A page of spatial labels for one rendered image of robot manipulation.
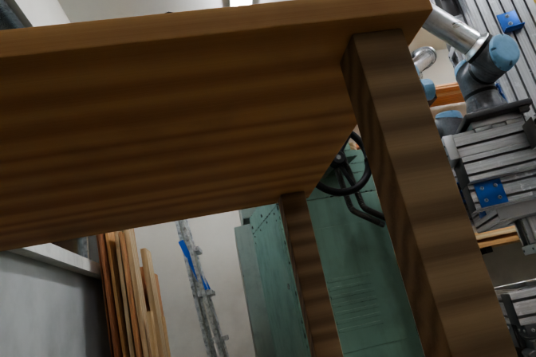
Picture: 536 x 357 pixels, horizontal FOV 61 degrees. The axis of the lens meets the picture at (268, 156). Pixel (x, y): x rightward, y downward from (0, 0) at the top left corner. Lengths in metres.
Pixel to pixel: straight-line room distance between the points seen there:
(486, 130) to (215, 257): 3.07
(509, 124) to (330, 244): 0.77
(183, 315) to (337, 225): 2.67
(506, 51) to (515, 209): 0.55
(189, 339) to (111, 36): 4.03
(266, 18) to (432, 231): 0.20
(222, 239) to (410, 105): 4.03
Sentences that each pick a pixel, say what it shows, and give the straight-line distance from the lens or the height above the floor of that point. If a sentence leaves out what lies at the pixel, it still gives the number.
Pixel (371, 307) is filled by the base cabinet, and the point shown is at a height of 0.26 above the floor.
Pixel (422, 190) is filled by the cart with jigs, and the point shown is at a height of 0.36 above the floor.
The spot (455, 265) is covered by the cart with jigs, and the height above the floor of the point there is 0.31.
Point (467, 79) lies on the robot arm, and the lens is 1.85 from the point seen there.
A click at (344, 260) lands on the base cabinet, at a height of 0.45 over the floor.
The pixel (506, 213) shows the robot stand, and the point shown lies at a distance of 1.84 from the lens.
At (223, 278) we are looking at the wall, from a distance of 4.31.
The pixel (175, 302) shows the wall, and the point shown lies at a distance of 4.34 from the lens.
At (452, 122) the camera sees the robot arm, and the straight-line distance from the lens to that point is 2.30.
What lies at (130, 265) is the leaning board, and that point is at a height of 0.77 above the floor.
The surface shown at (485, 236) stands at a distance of 4.38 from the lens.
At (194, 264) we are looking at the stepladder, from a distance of 2.55.
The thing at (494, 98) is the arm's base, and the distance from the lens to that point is 1.82.
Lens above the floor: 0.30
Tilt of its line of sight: 19 degrees up
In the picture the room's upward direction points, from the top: 12 degrees counter-clockwise
